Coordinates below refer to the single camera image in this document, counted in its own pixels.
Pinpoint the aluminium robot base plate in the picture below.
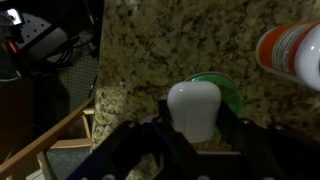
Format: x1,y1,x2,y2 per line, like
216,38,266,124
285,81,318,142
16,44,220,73
0,8,68,61

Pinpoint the wooden chair with green seat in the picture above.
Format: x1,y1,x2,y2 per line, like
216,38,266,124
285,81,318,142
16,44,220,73
0,98,94,180

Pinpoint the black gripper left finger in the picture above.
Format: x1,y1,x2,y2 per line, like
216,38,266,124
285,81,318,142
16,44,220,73
67,100,197,180

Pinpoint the green lid with white case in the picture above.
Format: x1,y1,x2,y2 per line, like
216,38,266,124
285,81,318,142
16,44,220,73
166,72,245,143

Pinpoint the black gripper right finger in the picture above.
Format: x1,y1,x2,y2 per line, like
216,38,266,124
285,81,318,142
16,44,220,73
217,102,320,180

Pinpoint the orange label pill bottle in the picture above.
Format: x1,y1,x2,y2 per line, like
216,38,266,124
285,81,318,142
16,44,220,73
255,23,320,91

